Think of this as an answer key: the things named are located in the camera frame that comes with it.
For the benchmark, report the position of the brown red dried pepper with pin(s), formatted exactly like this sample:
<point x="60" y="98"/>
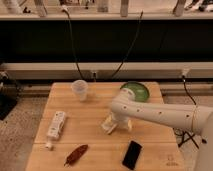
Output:
<point x="74" y="156"/>

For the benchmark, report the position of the clear plastic cup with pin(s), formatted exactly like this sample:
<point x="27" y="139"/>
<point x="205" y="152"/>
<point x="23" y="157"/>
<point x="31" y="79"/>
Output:
<point x="80" y="89"/>

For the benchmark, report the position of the black object at left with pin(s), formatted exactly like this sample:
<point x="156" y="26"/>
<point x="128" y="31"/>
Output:
<point x="7" y="102"/>

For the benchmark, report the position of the green ceramic bowl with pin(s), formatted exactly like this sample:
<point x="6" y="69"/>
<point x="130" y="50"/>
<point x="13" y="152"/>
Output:
<point x="141" y="92"/>

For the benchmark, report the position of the black smartphone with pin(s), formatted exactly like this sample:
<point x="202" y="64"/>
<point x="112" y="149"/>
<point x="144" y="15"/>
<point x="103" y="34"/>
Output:
<point x="132" y="155"/>

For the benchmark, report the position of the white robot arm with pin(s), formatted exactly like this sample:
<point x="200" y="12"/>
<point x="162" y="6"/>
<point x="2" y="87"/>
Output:
<point x="192" y="118"/>

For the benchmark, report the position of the white remote controller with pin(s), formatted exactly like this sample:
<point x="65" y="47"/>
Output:
<point x="55" y="128"/>

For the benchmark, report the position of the wall power outlet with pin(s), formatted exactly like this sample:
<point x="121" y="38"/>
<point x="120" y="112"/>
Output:
<point x="94" y="75"/>

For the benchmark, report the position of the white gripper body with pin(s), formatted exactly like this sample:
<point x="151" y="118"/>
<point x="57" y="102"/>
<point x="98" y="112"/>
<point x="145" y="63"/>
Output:
<point x="122" y="121"/>

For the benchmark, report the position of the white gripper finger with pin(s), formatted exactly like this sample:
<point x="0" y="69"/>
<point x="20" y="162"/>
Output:
<point x="129" y="126"/>

